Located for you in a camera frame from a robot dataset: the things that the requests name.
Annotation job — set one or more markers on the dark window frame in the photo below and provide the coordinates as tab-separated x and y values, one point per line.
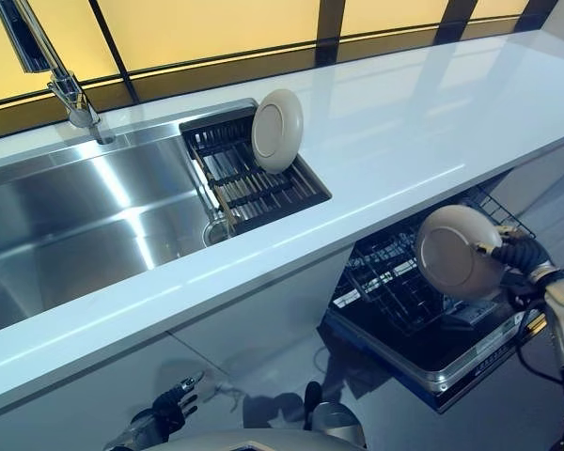
329	47

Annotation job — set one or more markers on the white cabinet door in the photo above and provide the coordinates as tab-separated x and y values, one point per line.
51	399
263	305

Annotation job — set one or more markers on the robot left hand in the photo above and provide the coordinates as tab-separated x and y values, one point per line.
171	409

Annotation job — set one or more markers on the stainless steel sink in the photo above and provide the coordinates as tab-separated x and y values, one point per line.
98	202

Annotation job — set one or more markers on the metal sink drain strainer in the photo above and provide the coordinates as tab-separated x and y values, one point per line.
212	233

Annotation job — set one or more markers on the black sink drain rack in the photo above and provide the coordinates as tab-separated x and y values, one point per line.
263	188

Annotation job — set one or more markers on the beige ceramic plate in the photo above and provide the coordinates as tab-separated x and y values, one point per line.
456	253
277	131

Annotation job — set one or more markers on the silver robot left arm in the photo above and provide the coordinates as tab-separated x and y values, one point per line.
138	430

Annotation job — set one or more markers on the chrome kitchen faucet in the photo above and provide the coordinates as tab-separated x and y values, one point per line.
70	91

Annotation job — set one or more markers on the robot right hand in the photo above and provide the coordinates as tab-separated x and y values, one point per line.
521	256

